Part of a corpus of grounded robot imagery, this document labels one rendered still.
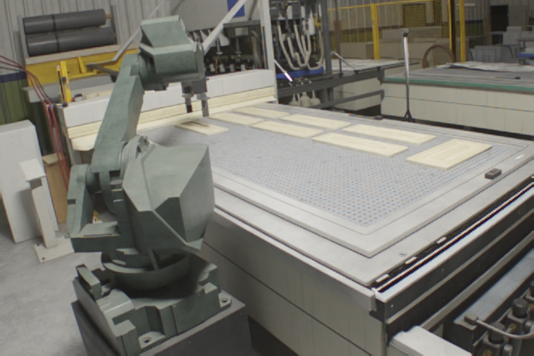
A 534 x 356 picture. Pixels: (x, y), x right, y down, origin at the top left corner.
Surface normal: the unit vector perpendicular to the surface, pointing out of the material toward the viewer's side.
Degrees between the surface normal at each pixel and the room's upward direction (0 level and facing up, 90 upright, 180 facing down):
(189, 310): 90
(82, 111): 90
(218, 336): 90
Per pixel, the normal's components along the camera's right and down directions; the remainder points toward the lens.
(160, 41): 0.00, -0.02
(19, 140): 0.58, 0.15
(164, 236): 0.03, 0.25
